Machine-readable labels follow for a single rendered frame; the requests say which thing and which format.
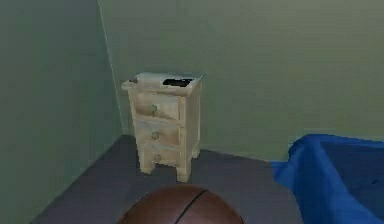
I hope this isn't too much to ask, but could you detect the pale wooden chest of drawers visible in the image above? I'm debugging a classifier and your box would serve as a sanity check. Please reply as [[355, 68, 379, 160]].
[[120, 71, 207, 184]]

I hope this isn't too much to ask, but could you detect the small black flat object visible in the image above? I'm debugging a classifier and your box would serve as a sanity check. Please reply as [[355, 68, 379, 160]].
[[162, 78, 194, 89]]

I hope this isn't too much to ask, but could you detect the brown basketball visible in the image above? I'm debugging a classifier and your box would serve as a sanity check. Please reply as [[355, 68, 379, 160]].
[[116, 184, 245, 224]]

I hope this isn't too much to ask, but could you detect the blue bed cover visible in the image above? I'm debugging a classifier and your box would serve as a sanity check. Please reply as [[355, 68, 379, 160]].
[[270, 133, 384, 224]]

